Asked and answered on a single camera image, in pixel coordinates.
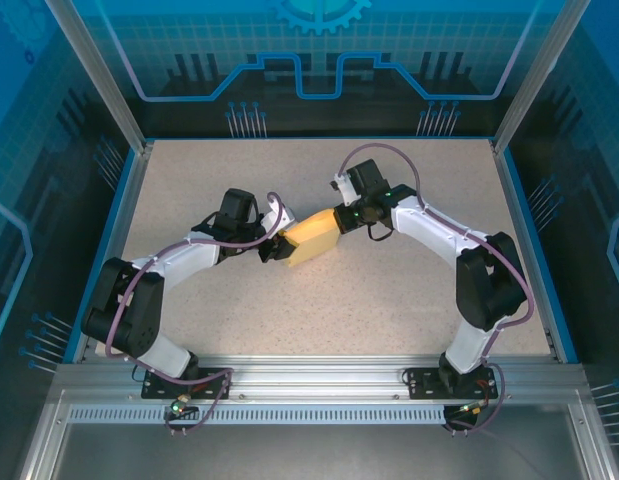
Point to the aluminium mounting rail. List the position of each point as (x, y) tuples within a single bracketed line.
[(314, 380)]

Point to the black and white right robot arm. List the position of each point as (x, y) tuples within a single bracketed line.
[(489, 285)]

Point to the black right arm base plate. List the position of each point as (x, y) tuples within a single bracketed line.
[(424, 385)]

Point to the yellow power connector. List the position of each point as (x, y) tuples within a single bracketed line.
[(182, 398), (478, 407)]

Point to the blue enclosure side trim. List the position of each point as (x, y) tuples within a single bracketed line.
[(565, 340), (75, 340)]

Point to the yellow paper box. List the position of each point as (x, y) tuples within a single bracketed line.
[(314, 235)]

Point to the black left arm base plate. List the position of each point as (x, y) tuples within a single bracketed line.
[(159, 387)]

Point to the aluminium side rail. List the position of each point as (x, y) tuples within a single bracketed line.
[(531, 250), (115, 250)]

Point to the aluminium frame post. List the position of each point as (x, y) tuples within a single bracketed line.
[(99, 75), (539, 75)]

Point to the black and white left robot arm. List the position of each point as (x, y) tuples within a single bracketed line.
[(124, 310)]

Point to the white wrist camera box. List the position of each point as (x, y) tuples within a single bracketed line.
[(284, 218), (344, 185)]

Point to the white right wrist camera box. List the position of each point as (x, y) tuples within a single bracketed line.
[(344, 185)]

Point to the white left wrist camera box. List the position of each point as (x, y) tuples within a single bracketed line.
[(284, 218)]

